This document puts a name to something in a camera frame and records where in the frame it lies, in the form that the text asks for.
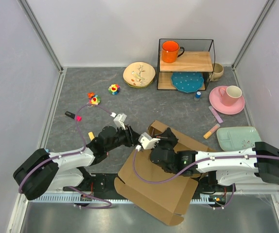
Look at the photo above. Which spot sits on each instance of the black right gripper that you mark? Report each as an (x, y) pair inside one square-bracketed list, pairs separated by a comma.
[(167, 136)]

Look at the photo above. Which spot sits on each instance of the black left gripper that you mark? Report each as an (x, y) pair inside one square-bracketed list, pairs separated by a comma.
[(131, 137)]

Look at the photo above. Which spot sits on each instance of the brown cardboard box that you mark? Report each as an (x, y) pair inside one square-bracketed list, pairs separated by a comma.
[(157, 192)]

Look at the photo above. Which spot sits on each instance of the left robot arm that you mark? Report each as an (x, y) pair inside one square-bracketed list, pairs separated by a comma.
[(44, 171)]

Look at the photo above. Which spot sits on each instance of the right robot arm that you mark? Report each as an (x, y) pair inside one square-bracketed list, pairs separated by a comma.
[(256, 164)]

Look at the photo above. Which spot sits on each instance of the pink black highlighter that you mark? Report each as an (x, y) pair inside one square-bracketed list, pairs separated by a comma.
[(73, 116)]

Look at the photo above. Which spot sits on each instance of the peach highlighter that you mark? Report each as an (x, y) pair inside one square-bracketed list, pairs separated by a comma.
[(211, 131)]

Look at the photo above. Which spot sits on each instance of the small orange toy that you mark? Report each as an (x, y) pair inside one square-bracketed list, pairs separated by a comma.
[(90, 95)]

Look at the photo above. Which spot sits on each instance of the rainbow flower plush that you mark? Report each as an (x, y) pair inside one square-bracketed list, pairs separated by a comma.
[(114, 89)]

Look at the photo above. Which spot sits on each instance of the mint green square plate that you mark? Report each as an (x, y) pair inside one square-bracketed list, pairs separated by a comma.
[(237, 138)]

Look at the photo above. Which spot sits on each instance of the blue small bottle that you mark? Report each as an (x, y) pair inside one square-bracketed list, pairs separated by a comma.
[(197, 95)]

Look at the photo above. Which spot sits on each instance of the cream bird plate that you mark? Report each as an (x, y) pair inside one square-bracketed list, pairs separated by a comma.
[(139, 74)]

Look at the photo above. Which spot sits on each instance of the pink saucer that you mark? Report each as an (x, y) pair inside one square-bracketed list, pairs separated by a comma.
[(215, 101)]

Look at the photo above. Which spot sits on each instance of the blue dotted plate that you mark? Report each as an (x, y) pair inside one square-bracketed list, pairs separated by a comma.
[(187, 82)]

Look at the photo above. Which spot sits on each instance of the pink cup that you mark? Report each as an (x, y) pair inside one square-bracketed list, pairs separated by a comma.
[(229, 95)]

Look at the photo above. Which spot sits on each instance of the beige ceramic cup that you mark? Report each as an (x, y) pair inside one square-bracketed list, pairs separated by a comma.
[(218, 71)]

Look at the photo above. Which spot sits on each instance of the orange mug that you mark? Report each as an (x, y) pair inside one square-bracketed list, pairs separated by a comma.
[(170, 51)]

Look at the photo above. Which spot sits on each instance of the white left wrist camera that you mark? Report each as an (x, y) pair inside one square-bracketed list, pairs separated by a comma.
[(119, 120)]

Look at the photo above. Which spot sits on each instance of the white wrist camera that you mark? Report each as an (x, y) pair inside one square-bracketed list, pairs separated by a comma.
[(147, 142), (119, 120)]

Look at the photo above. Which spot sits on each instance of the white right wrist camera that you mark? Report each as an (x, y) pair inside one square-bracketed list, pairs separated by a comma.
[(147, 142)]

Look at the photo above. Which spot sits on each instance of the yellow flower keychain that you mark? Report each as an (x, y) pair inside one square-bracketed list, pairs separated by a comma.
[(94, 101)]

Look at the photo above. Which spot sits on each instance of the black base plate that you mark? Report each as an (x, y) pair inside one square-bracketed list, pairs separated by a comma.
[(103, 183)]

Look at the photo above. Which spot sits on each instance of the grey cable duct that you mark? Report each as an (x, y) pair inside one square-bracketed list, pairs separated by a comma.
[(77, 198)]

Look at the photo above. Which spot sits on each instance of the black wire wooden shelf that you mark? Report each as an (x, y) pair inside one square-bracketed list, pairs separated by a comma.
[(199, 56)]

